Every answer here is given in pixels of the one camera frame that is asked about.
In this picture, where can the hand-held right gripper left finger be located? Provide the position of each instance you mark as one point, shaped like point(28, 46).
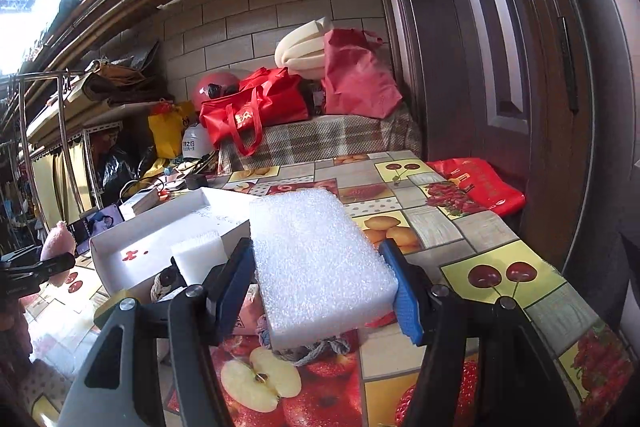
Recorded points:
point(240, 277)

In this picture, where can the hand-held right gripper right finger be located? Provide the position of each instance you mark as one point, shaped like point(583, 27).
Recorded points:
point(402, 287)

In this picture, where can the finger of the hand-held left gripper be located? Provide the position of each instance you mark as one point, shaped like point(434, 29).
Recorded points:
point(45, 264)

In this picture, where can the pink plush toy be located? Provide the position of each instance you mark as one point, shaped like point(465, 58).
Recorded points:
point(55, 242)

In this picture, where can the large white foam slab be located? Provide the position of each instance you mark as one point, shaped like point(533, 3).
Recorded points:
point(315, 257)

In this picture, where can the white cardboard box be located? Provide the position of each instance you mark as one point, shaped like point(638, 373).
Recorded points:
point(150, 232)

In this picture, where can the pink printed packet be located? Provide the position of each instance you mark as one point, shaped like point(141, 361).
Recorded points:
point(247, 314)

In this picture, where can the small white foam block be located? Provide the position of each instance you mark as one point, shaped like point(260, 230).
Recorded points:
point(197, 254)

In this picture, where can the fruit print tablecloth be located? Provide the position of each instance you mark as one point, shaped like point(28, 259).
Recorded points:
point(440, 232)

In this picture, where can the yellow curtain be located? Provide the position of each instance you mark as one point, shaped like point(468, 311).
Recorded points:
point(50, 182)

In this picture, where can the black plastic bag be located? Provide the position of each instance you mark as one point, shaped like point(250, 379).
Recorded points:
point(117, 169)

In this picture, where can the red plastic bag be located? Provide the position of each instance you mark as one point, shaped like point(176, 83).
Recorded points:
point(480, 187)

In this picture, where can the white helmet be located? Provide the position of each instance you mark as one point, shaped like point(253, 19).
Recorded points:
point(197, 141)

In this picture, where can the steel pipe rack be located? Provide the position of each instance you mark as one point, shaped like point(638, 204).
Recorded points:
point(62, 117)

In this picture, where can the white metal shelf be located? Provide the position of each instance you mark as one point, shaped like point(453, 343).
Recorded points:
point(85, 117)

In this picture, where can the yellow bag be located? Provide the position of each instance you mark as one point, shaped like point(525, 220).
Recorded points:
point(167, 132)

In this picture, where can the plaid blanket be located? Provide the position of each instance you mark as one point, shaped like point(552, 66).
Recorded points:
point(325, 137)

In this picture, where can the red tote bag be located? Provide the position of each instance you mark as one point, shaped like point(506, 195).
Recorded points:
point(260, 107)

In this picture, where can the folded cardboard stack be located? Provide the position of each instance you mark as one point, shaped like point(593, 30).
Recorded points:
point(110, 82)

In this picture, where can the pink helmet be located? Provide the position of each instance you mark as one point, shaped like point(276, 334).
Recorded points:
point(215, 84)

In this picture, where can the red non-woven bag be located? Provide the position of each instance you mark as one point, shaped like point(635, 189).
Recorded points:
point(357, 77)

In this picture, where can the rolled cream foam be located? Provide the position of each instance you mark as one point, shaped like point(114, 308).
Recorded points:
point(300, 49)

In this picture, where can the dark brown door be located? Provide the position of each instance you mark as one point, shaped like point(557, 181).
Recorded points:
point(475, 57)

